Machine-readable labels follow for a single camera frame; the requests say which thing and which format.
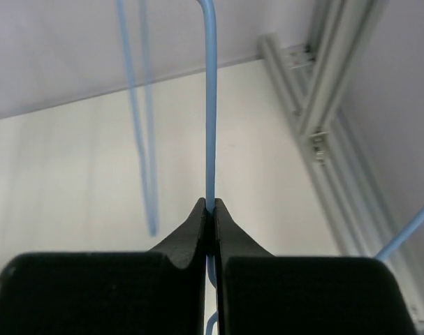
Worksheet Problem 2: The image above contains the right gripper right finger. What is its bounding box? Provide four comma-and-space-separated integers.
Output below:
214, 200, 416, 334

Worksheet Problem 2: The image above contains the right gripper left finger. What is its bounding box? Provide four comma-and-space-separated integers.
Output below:
0, 199, 207, 334

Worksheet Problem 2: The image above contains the blue wire hanger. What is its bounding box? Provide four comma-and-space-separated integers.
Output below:
196, 0, 424, 335
115, 1, 159, 237

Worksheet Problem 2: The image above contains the aluminium frame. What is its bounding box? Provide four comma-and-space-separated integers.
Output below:
256, 0, 424, 315

